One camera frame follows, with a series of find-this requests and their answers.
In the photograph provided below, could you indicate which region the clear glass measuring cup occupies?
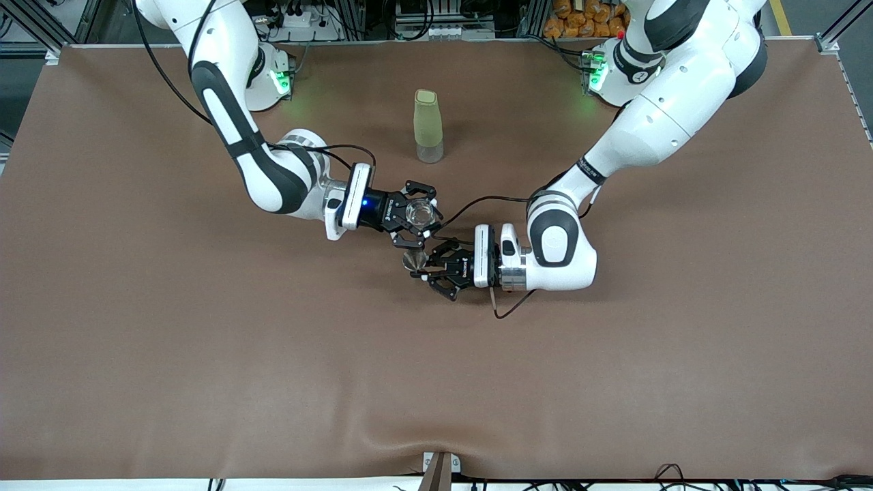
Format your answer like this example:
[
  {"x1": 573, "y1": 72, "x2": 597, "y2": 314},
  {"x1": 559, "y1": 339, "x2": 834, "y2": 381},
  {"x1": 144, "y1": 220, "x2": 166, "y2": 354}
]
[{"x1": 405, "y1": 199, "x2": 437, "y2": 231}]

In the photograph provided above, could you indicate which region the pale green bottle shaker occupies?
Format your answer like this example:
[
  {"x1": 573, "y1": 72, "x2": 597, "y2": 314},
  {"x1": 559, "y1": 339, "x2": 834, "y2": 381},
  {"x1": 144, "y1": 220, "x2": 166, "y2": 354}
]
[{"x1": 413, "y1": 89, "x2": 445, "y2": 164}]

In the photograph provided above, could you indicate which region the brown tablecloth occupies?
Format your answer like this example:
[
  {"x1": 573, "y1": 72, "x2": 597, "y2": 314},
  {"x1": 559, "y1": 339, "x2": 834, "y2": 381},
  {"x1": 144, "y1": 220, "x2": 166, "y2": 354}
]
[{"x1": 0, "y1": 38, "x2": 873, "y2": 481}]

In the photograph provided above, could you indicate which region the white connector strip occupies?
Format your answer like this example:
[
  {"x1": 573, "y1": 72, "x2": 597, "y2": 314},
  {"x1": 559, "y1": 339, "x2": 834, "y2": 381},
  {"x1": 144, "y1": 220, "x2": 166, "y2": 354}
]
[{"x1": 396, "y1": 24, "x2": 495, "y2": 40}]

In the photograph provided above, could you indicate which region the white power strip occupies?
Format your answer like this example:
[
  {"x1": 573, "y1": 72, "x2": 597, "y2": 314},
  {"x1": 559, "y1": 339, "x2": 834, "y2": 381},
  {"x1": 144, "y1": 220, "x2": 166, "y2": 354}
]
[{"x1": 263, "y1": 10, "x2": 342, "y2": 42}]

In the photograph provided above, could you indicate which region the orange snack bag pile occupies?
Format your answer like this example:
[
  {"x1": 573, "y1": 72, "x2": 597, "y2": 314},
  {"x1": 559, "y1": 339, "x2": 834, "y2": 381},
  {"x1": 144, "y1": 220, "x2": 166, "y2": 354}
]
[{"x1": 544, "y1": 0, "x2": 632, "y2": 39}]

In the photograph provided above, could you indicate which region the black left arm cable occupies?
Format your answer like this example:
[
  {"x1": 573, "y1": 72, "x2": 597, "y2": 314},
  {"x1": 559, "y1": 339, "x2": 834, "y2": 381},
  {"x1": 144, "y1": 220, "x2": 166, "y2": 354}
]
[{"x1": 436, "y1": 194, "x2": 546, "y2": 320}]

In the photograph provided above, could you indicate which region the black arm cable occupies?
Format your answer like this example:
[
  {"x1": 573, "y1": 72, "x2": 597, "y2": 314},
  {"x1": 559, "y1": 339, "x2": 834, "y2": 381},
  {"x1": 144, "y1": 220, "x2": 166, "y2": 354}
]
[
  {"x1": 130, "y1": 0, "x2": 377, "y2": 168},
  {"x1": 436, "y1": 194, "x2": 546, "y2": 320}
]

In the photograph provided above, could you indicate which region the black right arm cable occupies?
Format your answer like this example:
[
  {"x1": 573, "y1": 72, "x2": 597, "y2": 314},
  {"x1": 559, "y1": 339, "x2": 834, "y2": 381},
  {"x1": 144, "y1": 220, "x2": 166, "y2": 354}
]
[{"x1": 130, "y1": 0, "x2": 377, "y2": 168}]

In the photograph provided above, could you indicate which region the white metal bracket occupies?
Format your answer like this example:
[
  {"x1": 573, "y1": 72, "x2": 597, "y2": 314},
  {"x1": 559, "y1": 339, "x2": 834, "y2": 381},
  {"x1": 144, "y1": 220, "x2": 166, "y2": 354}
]
[{"x1": 423, "y1": 451, "x2": 462, "y2": 475}]

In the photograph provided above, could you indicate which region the brown wooden post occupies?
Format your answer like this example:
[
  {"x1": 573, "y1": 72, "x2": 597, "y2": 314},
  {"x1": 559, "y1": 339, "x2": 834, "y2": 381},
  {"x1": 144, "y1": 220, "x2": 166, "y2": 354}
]
[{"x1": 418, "y1": 453, "x2": 452, "y2": 491}]

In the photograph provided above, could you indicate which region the black base cable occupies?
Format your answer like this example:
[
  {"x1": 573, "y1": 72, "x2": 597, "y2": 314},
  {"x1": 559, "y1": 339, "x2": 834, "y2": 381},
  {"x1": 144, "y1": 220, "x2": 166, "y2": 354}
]
[{"x1": 529, "y1": 34, "x2": 589, "y2": 72}]

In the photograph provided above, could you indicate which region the aluminium frame strut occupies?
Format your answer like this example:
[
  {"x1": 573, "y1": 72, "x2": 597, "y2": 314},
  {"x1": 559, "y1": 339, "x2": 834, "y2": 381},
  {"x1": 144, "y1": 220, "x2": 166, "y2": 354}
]
[
  {"x1": 815, "y1": 0, "x2": 873, "y2": 55},
  {"x1": 0, "y1": 0, "x2": 103, "y2": 65}
]

